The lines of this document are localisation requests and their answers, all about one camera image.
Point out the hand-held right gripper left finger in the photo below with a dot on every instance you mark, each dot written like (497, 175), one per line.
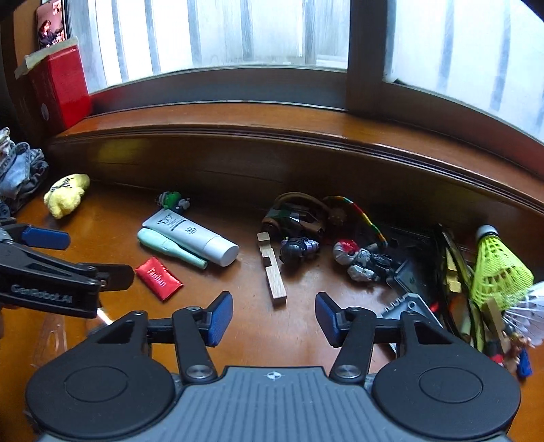
(221, 318)

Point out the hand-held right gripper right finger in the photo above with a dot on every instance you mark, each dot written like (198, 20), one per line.
(326, 318)

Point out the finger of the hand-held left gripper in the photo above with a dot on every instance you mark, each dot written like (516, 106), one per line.
(44, 238)
(114, 276)

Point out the mint green tube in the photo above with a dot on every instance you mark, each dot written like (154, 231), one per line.
(165, 246)

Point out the grey plastic case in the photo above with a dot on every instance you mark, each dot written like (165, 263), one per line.
(410, 308)

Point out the white sunscreen tube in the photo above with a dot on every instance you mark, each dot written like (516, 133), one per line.
(191, 236)

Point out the yellow mesh shuttlecock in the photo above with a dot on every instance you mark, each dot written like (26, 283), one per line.
(497, 267)

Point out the wooden desktop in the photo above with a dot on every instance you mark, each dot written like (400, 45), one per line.
(238, 289)

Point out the yellow plush toy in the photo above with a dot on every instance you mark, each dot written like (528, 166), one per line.
(66, 195)

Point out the blue jeans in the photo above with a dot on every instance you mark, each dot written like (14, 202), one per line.
(23, 178)

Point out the notched wooden block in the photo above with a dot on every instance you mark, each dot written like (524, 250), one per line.
(274, 280)

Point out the red white robot figure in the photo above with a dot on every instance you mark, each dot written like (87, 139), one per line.
(361, 261)

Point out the black round robot figure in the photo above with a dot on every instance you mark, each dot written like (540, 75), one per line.
(297, 248)

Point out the small green figure toy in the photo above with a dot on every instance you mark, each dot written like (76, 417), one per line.
(172, 202)

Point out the green brown toy car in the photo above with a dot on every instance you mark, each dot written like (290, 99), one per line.
(293, 216)

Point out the black electronic parts pile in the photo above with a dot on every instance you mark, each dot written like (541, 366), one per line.
(450, 255)

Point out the red box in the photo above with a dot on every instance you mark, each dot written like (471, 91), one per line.
(59, 85)

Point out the small wooden stick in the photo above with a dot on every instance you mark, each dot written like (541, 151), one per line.
(497, 323)

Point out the wooden window sill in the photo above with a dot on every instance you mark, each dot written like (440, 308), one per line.
(297, 127)

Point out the white feather shuttlecock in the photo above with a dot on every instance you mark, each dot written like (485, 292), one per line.
(529, 314)

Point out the photo card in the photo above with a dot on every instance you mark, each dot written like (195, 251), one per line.
(52, 23)

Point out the sliding window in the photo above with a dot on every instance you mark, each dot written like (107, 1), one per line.
(365, 63)

